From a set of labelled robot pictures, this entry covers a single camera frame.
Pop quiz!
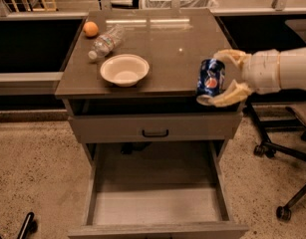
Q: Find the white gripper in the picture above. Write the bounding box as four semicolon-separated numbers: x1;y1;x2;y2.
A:
210;49;281;108

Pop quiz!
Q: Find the blue pepsi can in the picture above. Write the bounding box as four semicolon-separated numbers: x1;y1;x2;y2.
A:
196;59;225;106

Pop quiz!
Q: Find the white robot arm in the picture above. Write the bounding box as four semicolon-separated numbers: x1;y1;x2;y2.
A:
208;47;306;108

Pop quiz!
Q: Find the grey drawer cabinet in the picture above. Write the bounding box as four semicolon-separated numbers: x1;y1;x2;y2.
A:
54;8;256;239

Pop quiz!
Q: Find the open bottom drawer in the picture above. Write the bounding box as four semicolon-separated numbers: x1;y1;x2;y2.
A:
68;141;248;239

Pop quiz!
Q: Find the black office chair base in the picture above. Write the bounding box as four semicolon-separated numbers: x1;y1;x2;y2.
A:
242;100;306;222

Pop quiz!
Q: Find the white bowl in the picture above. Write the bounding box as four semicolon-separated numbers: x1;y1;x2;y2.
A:
100;54;150;87

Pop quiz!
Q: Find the clear plastic water bottle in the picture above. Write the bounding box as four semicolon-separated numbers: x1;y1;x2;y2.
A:
88;25;125;60

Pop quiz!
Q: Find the orange fruit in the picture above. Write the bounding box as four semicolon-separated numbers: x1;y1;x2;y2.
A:
83;22;99;38

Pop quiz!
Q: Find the black chair leg left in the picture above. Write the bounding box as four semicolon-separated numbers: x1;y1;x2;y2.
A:
0;212;38;239

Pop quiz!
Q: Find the closed drawer with black handle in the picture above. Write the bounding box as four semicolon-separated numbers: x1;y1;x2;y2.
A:
69;113;242;143

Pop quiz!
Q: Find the white wire basket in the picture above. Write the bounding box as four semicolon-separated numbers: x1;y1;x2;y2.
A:
139;0;218;9

